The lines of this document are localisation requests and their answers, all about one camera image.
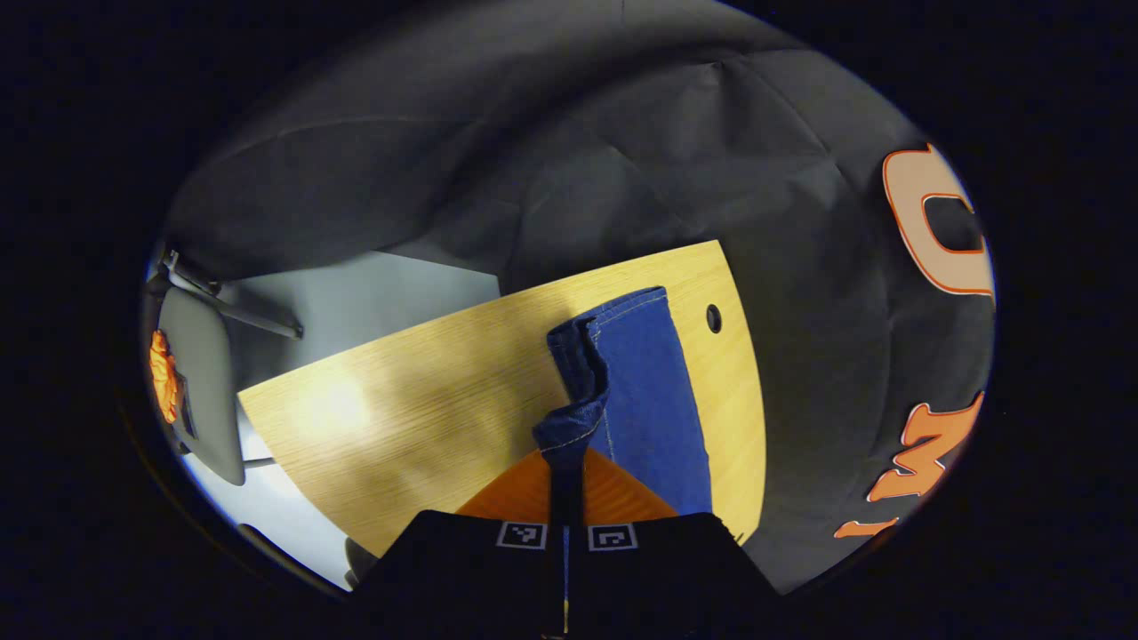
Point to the black backdrop cloth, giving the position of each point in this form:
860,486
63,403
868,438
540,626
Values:
622,133

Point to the blue denim jeans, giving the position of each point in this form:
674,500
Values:
649,400

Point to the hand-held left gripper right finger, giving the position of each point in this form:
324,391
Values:
658,578

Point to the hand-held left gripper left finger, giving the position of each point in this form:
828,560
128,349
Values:
462,569

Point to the grey chair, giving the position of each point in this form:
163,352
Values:
204,382

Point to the orange crumpled object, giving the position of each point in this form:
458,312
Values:
163,378

